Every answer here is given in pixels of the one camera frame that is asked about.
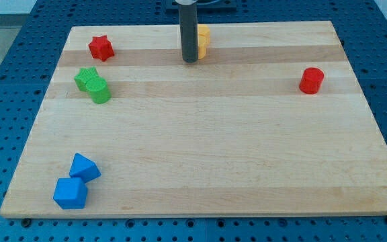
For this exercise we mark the light wooden board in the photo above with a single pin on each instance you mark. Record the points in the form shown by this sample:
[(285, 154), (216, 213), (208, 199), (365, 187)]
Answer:
[(231, 135)]

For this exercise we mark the yellow block lower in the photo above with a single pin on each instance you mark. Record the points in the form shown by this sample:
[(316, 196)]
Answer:
[(202, 46)]

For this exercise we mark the yellow block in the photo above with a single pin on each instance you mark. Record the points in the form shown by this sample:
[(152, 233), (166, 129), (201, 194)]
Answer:
[(202, 46), (204, 31)]

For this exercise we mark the yellow block upper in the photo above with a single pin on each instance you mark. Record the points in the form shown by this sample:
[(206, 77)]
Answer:
[(204, 31)]

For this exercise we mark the green cylinder block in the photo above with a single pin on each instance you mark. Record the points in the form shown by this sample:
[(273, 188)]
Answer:
[(98, 90)]

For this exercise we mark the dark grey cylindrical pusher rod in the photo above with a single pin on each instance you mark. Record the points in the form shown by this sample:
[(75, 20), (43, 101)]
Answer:
[(188, 24)]

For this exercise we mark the green star block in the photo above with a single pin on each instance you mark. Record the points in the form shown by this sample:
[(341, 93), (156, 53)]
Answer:
[(83, 76)]

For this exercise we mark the red star block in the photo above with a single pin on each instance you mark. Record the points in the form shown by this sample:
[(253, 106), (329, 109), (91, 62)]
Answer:
[(101, 48)]

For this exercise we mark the blue triangular block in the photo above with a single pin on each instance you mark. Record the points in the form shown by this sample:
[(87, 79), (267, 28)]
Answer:
[(84, 168)]

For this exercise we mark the red cylinder block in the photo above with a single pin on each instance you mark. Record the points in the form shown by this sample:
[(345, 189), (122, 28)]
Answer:
[(311, 80)]

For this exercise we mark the blue cube block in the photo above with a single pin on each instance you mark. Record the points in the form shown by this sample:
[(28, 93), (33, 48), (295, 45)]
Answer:
[(70, 193)]

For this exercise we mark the dark blue base plate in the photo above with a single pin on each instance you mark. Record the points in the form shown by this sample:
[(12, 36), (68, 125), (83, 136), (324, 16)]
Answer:
[(171, 6)]

